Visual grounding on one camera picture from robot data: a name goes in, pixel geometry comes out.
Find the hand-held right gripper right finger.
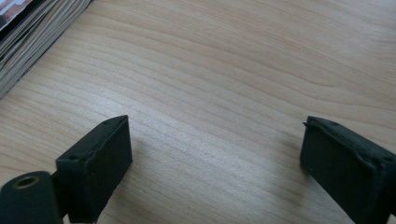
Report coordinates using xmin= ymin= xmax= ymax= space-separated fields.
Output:
xmin=299 ymin=115 xmax=396 ymax=224

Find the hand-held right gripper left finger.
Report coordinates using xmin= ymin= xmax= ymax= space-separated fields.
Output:
xmin=55 ymin=114 xmax=134 ymax=224

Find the stack of magazines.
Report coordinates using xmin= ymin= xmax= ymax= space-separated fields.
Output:
xmin=0 ymin=0 xmax=94 ymax=101

